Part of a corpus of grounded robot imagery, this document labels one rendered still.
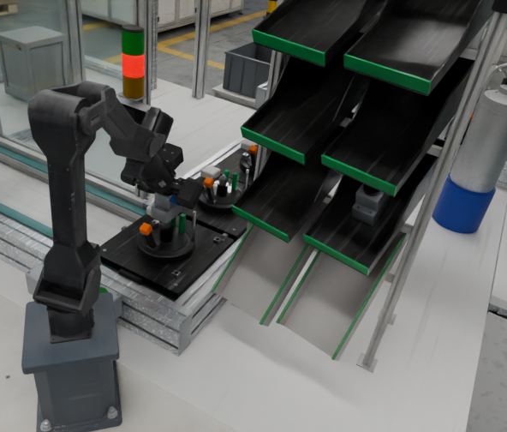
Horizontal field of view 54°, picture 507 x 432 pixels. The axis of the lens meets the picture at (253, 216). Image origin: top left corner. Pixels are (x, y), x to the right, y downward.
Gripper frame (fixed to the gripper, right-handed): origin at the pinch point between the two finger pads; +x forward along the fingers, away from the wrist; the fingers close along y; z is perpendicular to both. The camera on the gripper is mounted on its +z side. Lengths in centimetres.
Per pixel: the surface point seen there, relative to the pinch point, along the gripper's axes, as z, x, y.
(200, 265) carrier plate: -10.7, 10.4, -10.7
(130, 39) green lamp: 24.2, -16.4, 17.6
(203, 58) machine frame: 81, 72, 58
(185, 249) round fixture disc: -8.9, 9.2, -5.9
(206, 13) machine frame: 93, 57, 58
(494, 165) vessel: 57, 46, -65
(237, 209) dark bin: -1.7, -12.6, -21.5
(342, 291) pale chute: -5.2, 1.5, -43.6
